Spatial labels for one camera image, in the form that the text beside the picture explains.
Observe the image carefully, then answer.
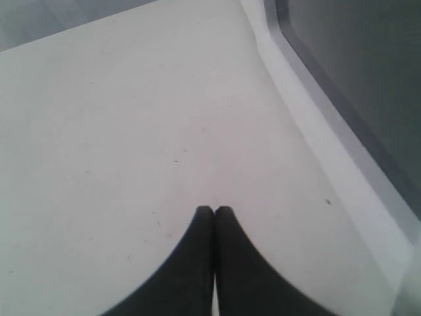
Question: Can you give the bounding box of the white microwave door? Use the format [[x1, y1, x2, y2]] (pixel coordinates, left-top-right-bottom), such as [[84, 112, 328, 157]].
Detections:
[[241, 1, 420, 315]]

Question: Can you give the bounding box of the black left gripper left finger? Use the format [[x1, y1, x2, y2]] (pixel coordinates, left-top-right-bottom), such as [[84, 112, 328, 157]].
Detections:
[[105, 206, 214, 315]]

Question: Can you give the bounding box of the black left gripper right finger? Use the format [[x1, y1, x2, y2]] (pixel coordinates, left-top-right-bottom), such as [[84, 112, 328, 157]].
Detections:
[[214, 206, 324, 315]]

